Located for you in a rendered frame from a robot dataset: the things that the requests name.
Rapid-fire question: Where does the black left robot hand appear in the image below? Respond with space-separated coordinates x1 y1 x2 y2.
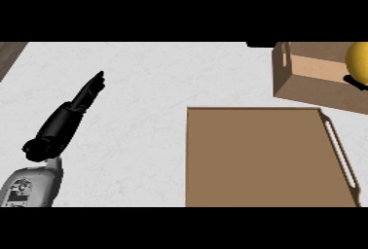
20 70 106 163

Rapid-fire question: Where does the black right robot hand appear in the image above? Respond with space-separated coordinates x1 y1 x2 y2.
341 74 368 92

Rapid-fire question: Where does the yellow lemon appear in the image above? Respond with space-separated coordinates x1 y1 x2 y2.
342 42 368 86

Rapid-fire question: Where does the brown cardboard box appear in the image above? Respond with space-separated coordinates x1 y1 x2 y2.
271 42 368 116

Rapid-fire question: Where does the brown flat tray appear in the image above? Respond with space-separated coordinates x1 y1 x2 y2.
183 106 362 208

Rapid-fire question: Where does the black appliance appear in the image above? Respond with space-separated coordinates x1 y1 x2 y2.
245 42 279 49

